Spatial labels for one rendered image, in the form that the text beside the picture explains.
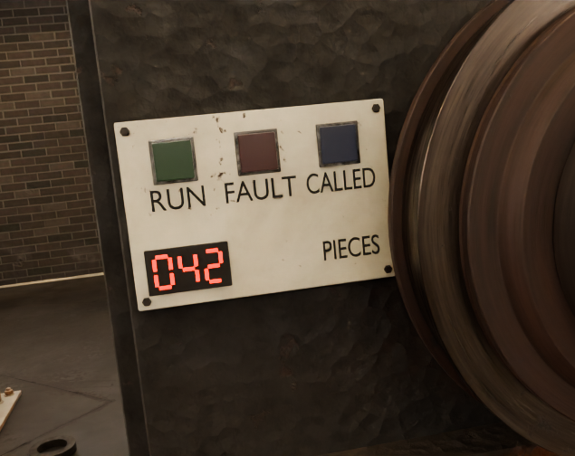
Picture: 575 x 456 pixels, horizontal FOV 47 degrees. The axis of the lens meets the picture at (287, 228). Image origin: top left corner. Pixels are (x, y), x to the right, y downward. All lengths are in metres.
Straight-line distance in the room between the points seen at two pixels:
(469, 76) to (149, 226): 0.32
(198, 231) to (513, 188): 0.29
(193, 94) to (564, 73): 0.33
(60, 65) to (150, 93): 6.06
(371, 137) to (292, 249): 0.13
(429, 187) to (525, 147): 0.08
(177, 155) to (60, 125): 6.05
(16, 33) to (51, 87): 0.56
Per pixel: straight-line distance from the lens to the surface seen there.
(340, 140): 0.65
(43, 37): 6.76
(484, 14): 0.64
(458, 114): 0.55
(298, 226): 0.65
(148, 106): 0.66
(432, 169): 0.55
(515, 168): 0.55
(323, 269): 0.67
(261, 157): 0.64
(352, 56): 0.69
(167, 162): 0.63
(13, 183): 6.76
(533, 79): 0.57
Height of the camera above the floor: 1.22
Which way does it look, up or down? 8 degrees down
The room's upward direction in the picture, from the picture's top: 6 degrees counter-clockwise
